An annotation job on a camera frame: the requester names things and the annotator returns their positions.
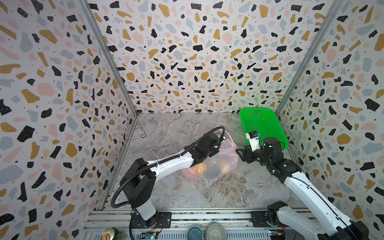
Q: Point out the grey ribbed plate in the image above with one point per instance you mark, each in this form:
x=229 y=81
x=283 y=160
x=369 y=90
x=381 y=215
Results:
x=216 y=232

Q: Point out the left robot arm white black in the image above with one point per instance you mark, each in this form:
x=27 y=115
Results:
x=136 y=186

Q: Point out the green plastic basket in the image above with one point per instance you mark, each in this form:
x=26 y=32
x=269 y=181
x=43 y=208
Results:
x=265 y=122

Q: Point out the orange fruit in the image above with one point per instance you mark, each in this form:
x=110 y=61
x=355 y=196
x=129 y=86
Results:
x=193 y=171

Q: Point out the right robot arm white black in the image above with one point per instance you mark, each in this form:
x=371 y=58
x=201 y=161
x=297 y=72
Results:
x=331 y=223

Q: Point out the small circuit board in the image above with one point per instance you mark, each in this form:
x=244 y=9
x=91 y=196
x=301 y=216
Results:
x=277 y=235
x=151 y=235

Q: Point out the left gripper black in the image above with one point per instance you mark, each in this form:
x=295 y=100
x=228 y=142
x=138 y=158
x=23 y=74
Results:
x=214 y=151

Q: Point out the aluminium mounting rail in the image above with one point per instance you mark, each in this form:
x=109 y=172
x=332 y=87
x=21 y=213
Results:
x=236 y=222

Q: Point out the teal ceramic bowl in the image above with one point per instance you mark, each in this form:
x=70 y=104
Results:
x=195 y=233

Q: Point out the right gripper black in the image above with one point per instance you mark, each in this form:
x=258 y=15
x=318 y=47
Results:
x=247 y=154

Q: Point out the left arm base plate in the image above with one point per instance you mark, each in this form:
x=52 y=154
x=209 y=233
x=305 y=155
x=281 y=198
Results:
x=159 y=220

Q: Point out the pink plastic bag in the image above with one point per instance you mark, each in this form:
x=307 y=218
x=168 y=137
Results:
x=225 y=161

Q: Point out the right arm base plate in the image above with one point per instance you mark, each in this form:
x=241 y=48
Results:
x=259 y=220

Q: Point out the yellow fruit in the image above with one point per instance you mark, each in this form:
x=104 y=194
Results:
x=202 y=168

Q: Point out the green beverage can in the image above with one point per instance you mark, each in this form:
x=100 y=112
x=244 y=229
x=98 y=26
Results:
x=113 y=234

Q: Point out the small circuit board left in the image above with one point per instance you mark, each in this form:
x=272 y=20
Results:
x=151 y=235

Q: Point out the small circuit board right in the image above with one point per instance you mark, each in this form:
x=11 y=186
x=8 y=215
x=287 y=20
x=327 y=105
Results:
x=277 y=235

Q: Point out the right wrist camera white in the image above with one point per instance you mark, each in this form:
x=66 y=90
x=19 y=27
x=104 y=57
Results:
x=254 y=140

